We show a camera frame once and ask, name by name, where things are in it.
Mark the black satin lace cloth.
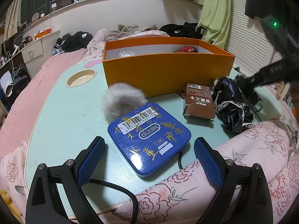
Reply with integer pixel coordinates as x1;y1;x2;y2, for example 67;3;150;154
212;76;254;134

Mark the brown card pack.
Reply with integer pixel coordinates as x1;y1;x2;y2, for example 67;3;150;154
182;83;216;120

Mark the blue durex tin box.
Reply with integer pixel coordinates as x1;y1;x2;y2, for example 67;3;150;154
107;103;192;178

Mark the grey furry pompom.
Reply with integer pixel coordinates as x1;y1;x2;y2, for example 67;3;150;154
102;83;147;123

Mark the red shiny object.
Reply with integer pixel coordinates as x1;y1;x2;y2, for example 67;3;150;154
177;46;198;53

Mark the pink floral quilt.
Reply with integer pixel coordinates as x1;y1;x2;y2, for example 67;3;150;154
112;120;299;224

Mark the green hanging garment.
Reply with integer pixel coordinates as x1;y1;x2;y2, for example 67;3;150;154
197;0;232;49

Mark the black clothes pile right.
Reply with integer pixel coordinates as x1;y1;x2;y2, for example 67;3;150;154
159;22;203;39

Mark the black clothes pile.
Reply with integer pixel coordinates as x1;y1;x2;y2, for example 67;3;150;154
159;22;203;39
53;31;93;53

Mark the orange cardboard box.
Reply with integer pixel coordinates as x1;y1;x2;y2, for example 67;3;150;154
102;36;235;97

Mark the white drawer cabinet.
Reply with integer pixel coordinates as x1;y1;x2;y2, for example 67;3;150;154
21;30;60;78

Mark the crumpled pink blanket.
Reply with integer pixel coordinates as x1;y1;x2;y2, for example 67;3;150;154
81;24;169;61

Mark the black clothes pile left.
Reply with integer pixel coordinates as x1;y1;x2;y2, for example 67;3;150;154
53;31;93;53

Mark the clear plastic bag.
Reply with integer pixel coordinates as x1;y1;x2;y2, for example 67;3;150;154
119;51;135;58

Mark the orange tissue box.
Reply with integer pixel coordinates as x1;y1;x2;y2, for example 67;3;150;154
34;28;52;40

